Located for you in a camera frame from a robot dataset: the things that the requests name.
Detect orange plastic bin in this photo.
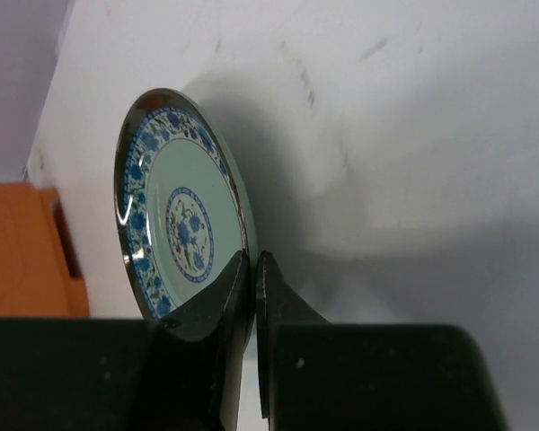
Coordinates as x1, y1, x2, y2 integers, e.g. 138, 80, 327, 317
0, 182, 90, 318

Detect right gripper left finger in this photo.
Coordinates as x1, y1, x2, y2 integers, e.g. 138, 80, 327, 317
0, 251, 247, 430

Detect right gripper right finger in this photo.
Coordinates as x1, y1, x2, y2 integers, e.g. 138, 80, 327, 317
256, 251, 508, 430

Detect blue patterned small plate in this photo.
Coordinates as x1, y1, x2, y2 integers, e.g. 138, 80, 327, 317
113, 87, 261, 360

